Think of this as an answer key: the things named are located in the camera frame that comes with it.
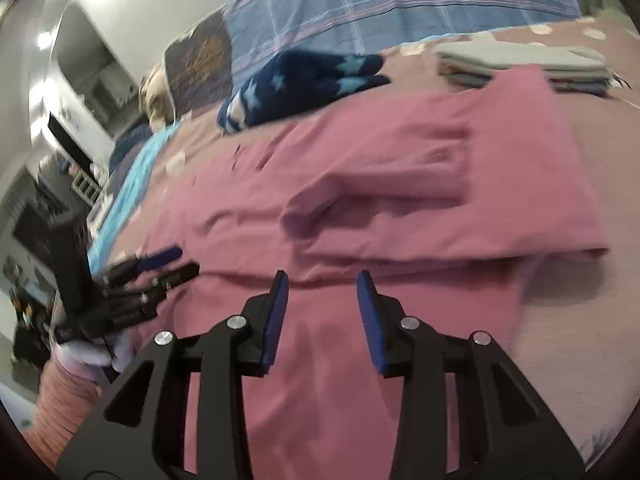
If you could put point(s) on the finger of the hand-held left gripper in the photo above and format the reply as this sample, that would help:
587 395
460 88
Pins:
162 256
177 274

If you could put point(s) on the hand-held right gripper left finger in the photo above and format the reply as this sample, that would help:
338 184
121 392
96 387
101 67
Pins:
275 310

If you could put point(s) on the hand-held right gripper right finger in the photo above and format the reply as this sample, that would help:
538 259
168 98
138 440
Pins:
367 310

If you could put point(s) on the pink long-sleeve top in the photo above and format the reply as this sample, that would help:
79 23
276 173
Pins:
400 160

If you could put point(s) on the person's left forearm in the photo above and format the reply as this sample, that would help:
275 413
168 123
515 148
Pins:
65 405

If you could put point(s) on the stack of folded clothes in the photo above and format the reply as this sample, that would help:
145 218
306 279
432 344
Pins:
525 60

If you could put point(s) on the person's left hand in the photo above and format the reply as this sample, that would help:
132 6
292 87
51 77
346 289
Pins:
85 355

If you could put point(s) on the light blue blanket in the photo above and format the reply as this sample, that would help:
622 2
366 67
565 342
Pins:
125 190

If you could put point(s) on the cream plush cloth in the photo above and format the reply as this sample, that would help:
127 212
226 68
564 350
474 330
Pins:
152 95

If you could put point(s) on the dark printed pillow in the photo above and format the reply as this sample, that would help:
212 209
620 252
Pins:
200 60

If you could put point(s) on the white cabinet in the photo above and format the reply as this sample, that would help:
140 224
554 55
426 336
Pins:
85 70

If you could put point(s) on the navy star-print fleece garment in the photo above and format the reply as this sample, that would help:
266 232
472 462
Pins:
300 85

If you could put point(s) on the mauve polka-dot bed sheet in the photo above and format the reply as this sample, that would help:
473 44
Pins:
605 160

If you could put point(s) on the blue plaid pillow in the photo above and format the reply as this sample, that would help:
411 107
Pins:
375 0

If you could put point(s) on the light green blanket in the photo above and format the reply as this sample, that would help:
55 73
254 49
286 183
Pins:
617 16

